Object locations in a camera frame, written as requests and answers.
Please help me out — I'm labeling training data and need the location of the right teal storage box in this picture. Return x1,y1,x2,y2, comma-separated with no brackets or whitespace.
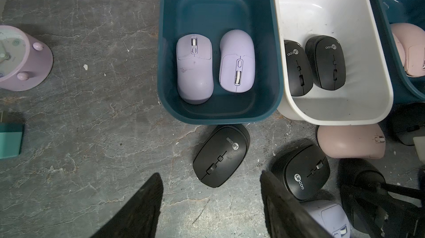
370,0,425,104

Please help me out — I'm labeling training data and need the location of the purple round alarm clock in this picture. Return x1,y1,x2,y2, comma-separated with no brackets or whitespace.
1,25,54,92

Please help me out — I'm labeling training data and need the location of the teal storage box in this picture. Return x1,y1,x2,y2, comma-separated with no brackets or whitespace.
370,0,425,104
157,0,284,125

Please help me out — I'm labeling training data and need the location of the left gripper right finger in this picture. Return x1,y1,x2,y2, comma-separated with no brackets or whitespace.
260,171,330,238

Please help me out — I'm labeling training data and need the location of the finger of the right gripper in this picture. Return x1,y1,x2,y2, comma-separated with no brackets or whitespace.
341,184,398,225

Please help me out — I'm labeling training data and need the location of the purple mouse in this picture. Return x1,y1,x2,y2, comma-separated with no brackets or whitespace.
301,200,350,238
176,34,214,105
219,30,256,93

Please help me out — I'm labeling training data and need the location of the pink mouse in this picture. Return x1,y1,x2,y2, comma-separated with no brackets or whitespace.
317,124,386,159
391,23,425,78

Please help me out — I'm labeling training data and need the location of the small teal cube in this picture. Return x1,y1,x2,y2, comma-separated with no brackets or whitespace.
1,111,24,159

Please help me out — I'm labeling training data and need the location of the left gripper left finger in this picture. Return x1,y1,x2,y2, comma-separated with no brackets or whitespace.
92,173,164,238

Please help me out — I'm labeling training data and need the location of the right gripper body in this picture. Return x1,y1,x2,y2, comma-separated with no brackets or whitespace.
380,184,425,238

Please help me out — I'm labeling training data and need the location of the white storage box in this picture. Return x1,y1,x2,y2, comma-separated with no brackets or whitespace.
274,0,394,126

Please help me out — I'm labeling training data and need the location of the left teal storage box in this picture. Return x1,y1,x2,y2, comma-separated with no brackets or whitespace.
157,0,284,125

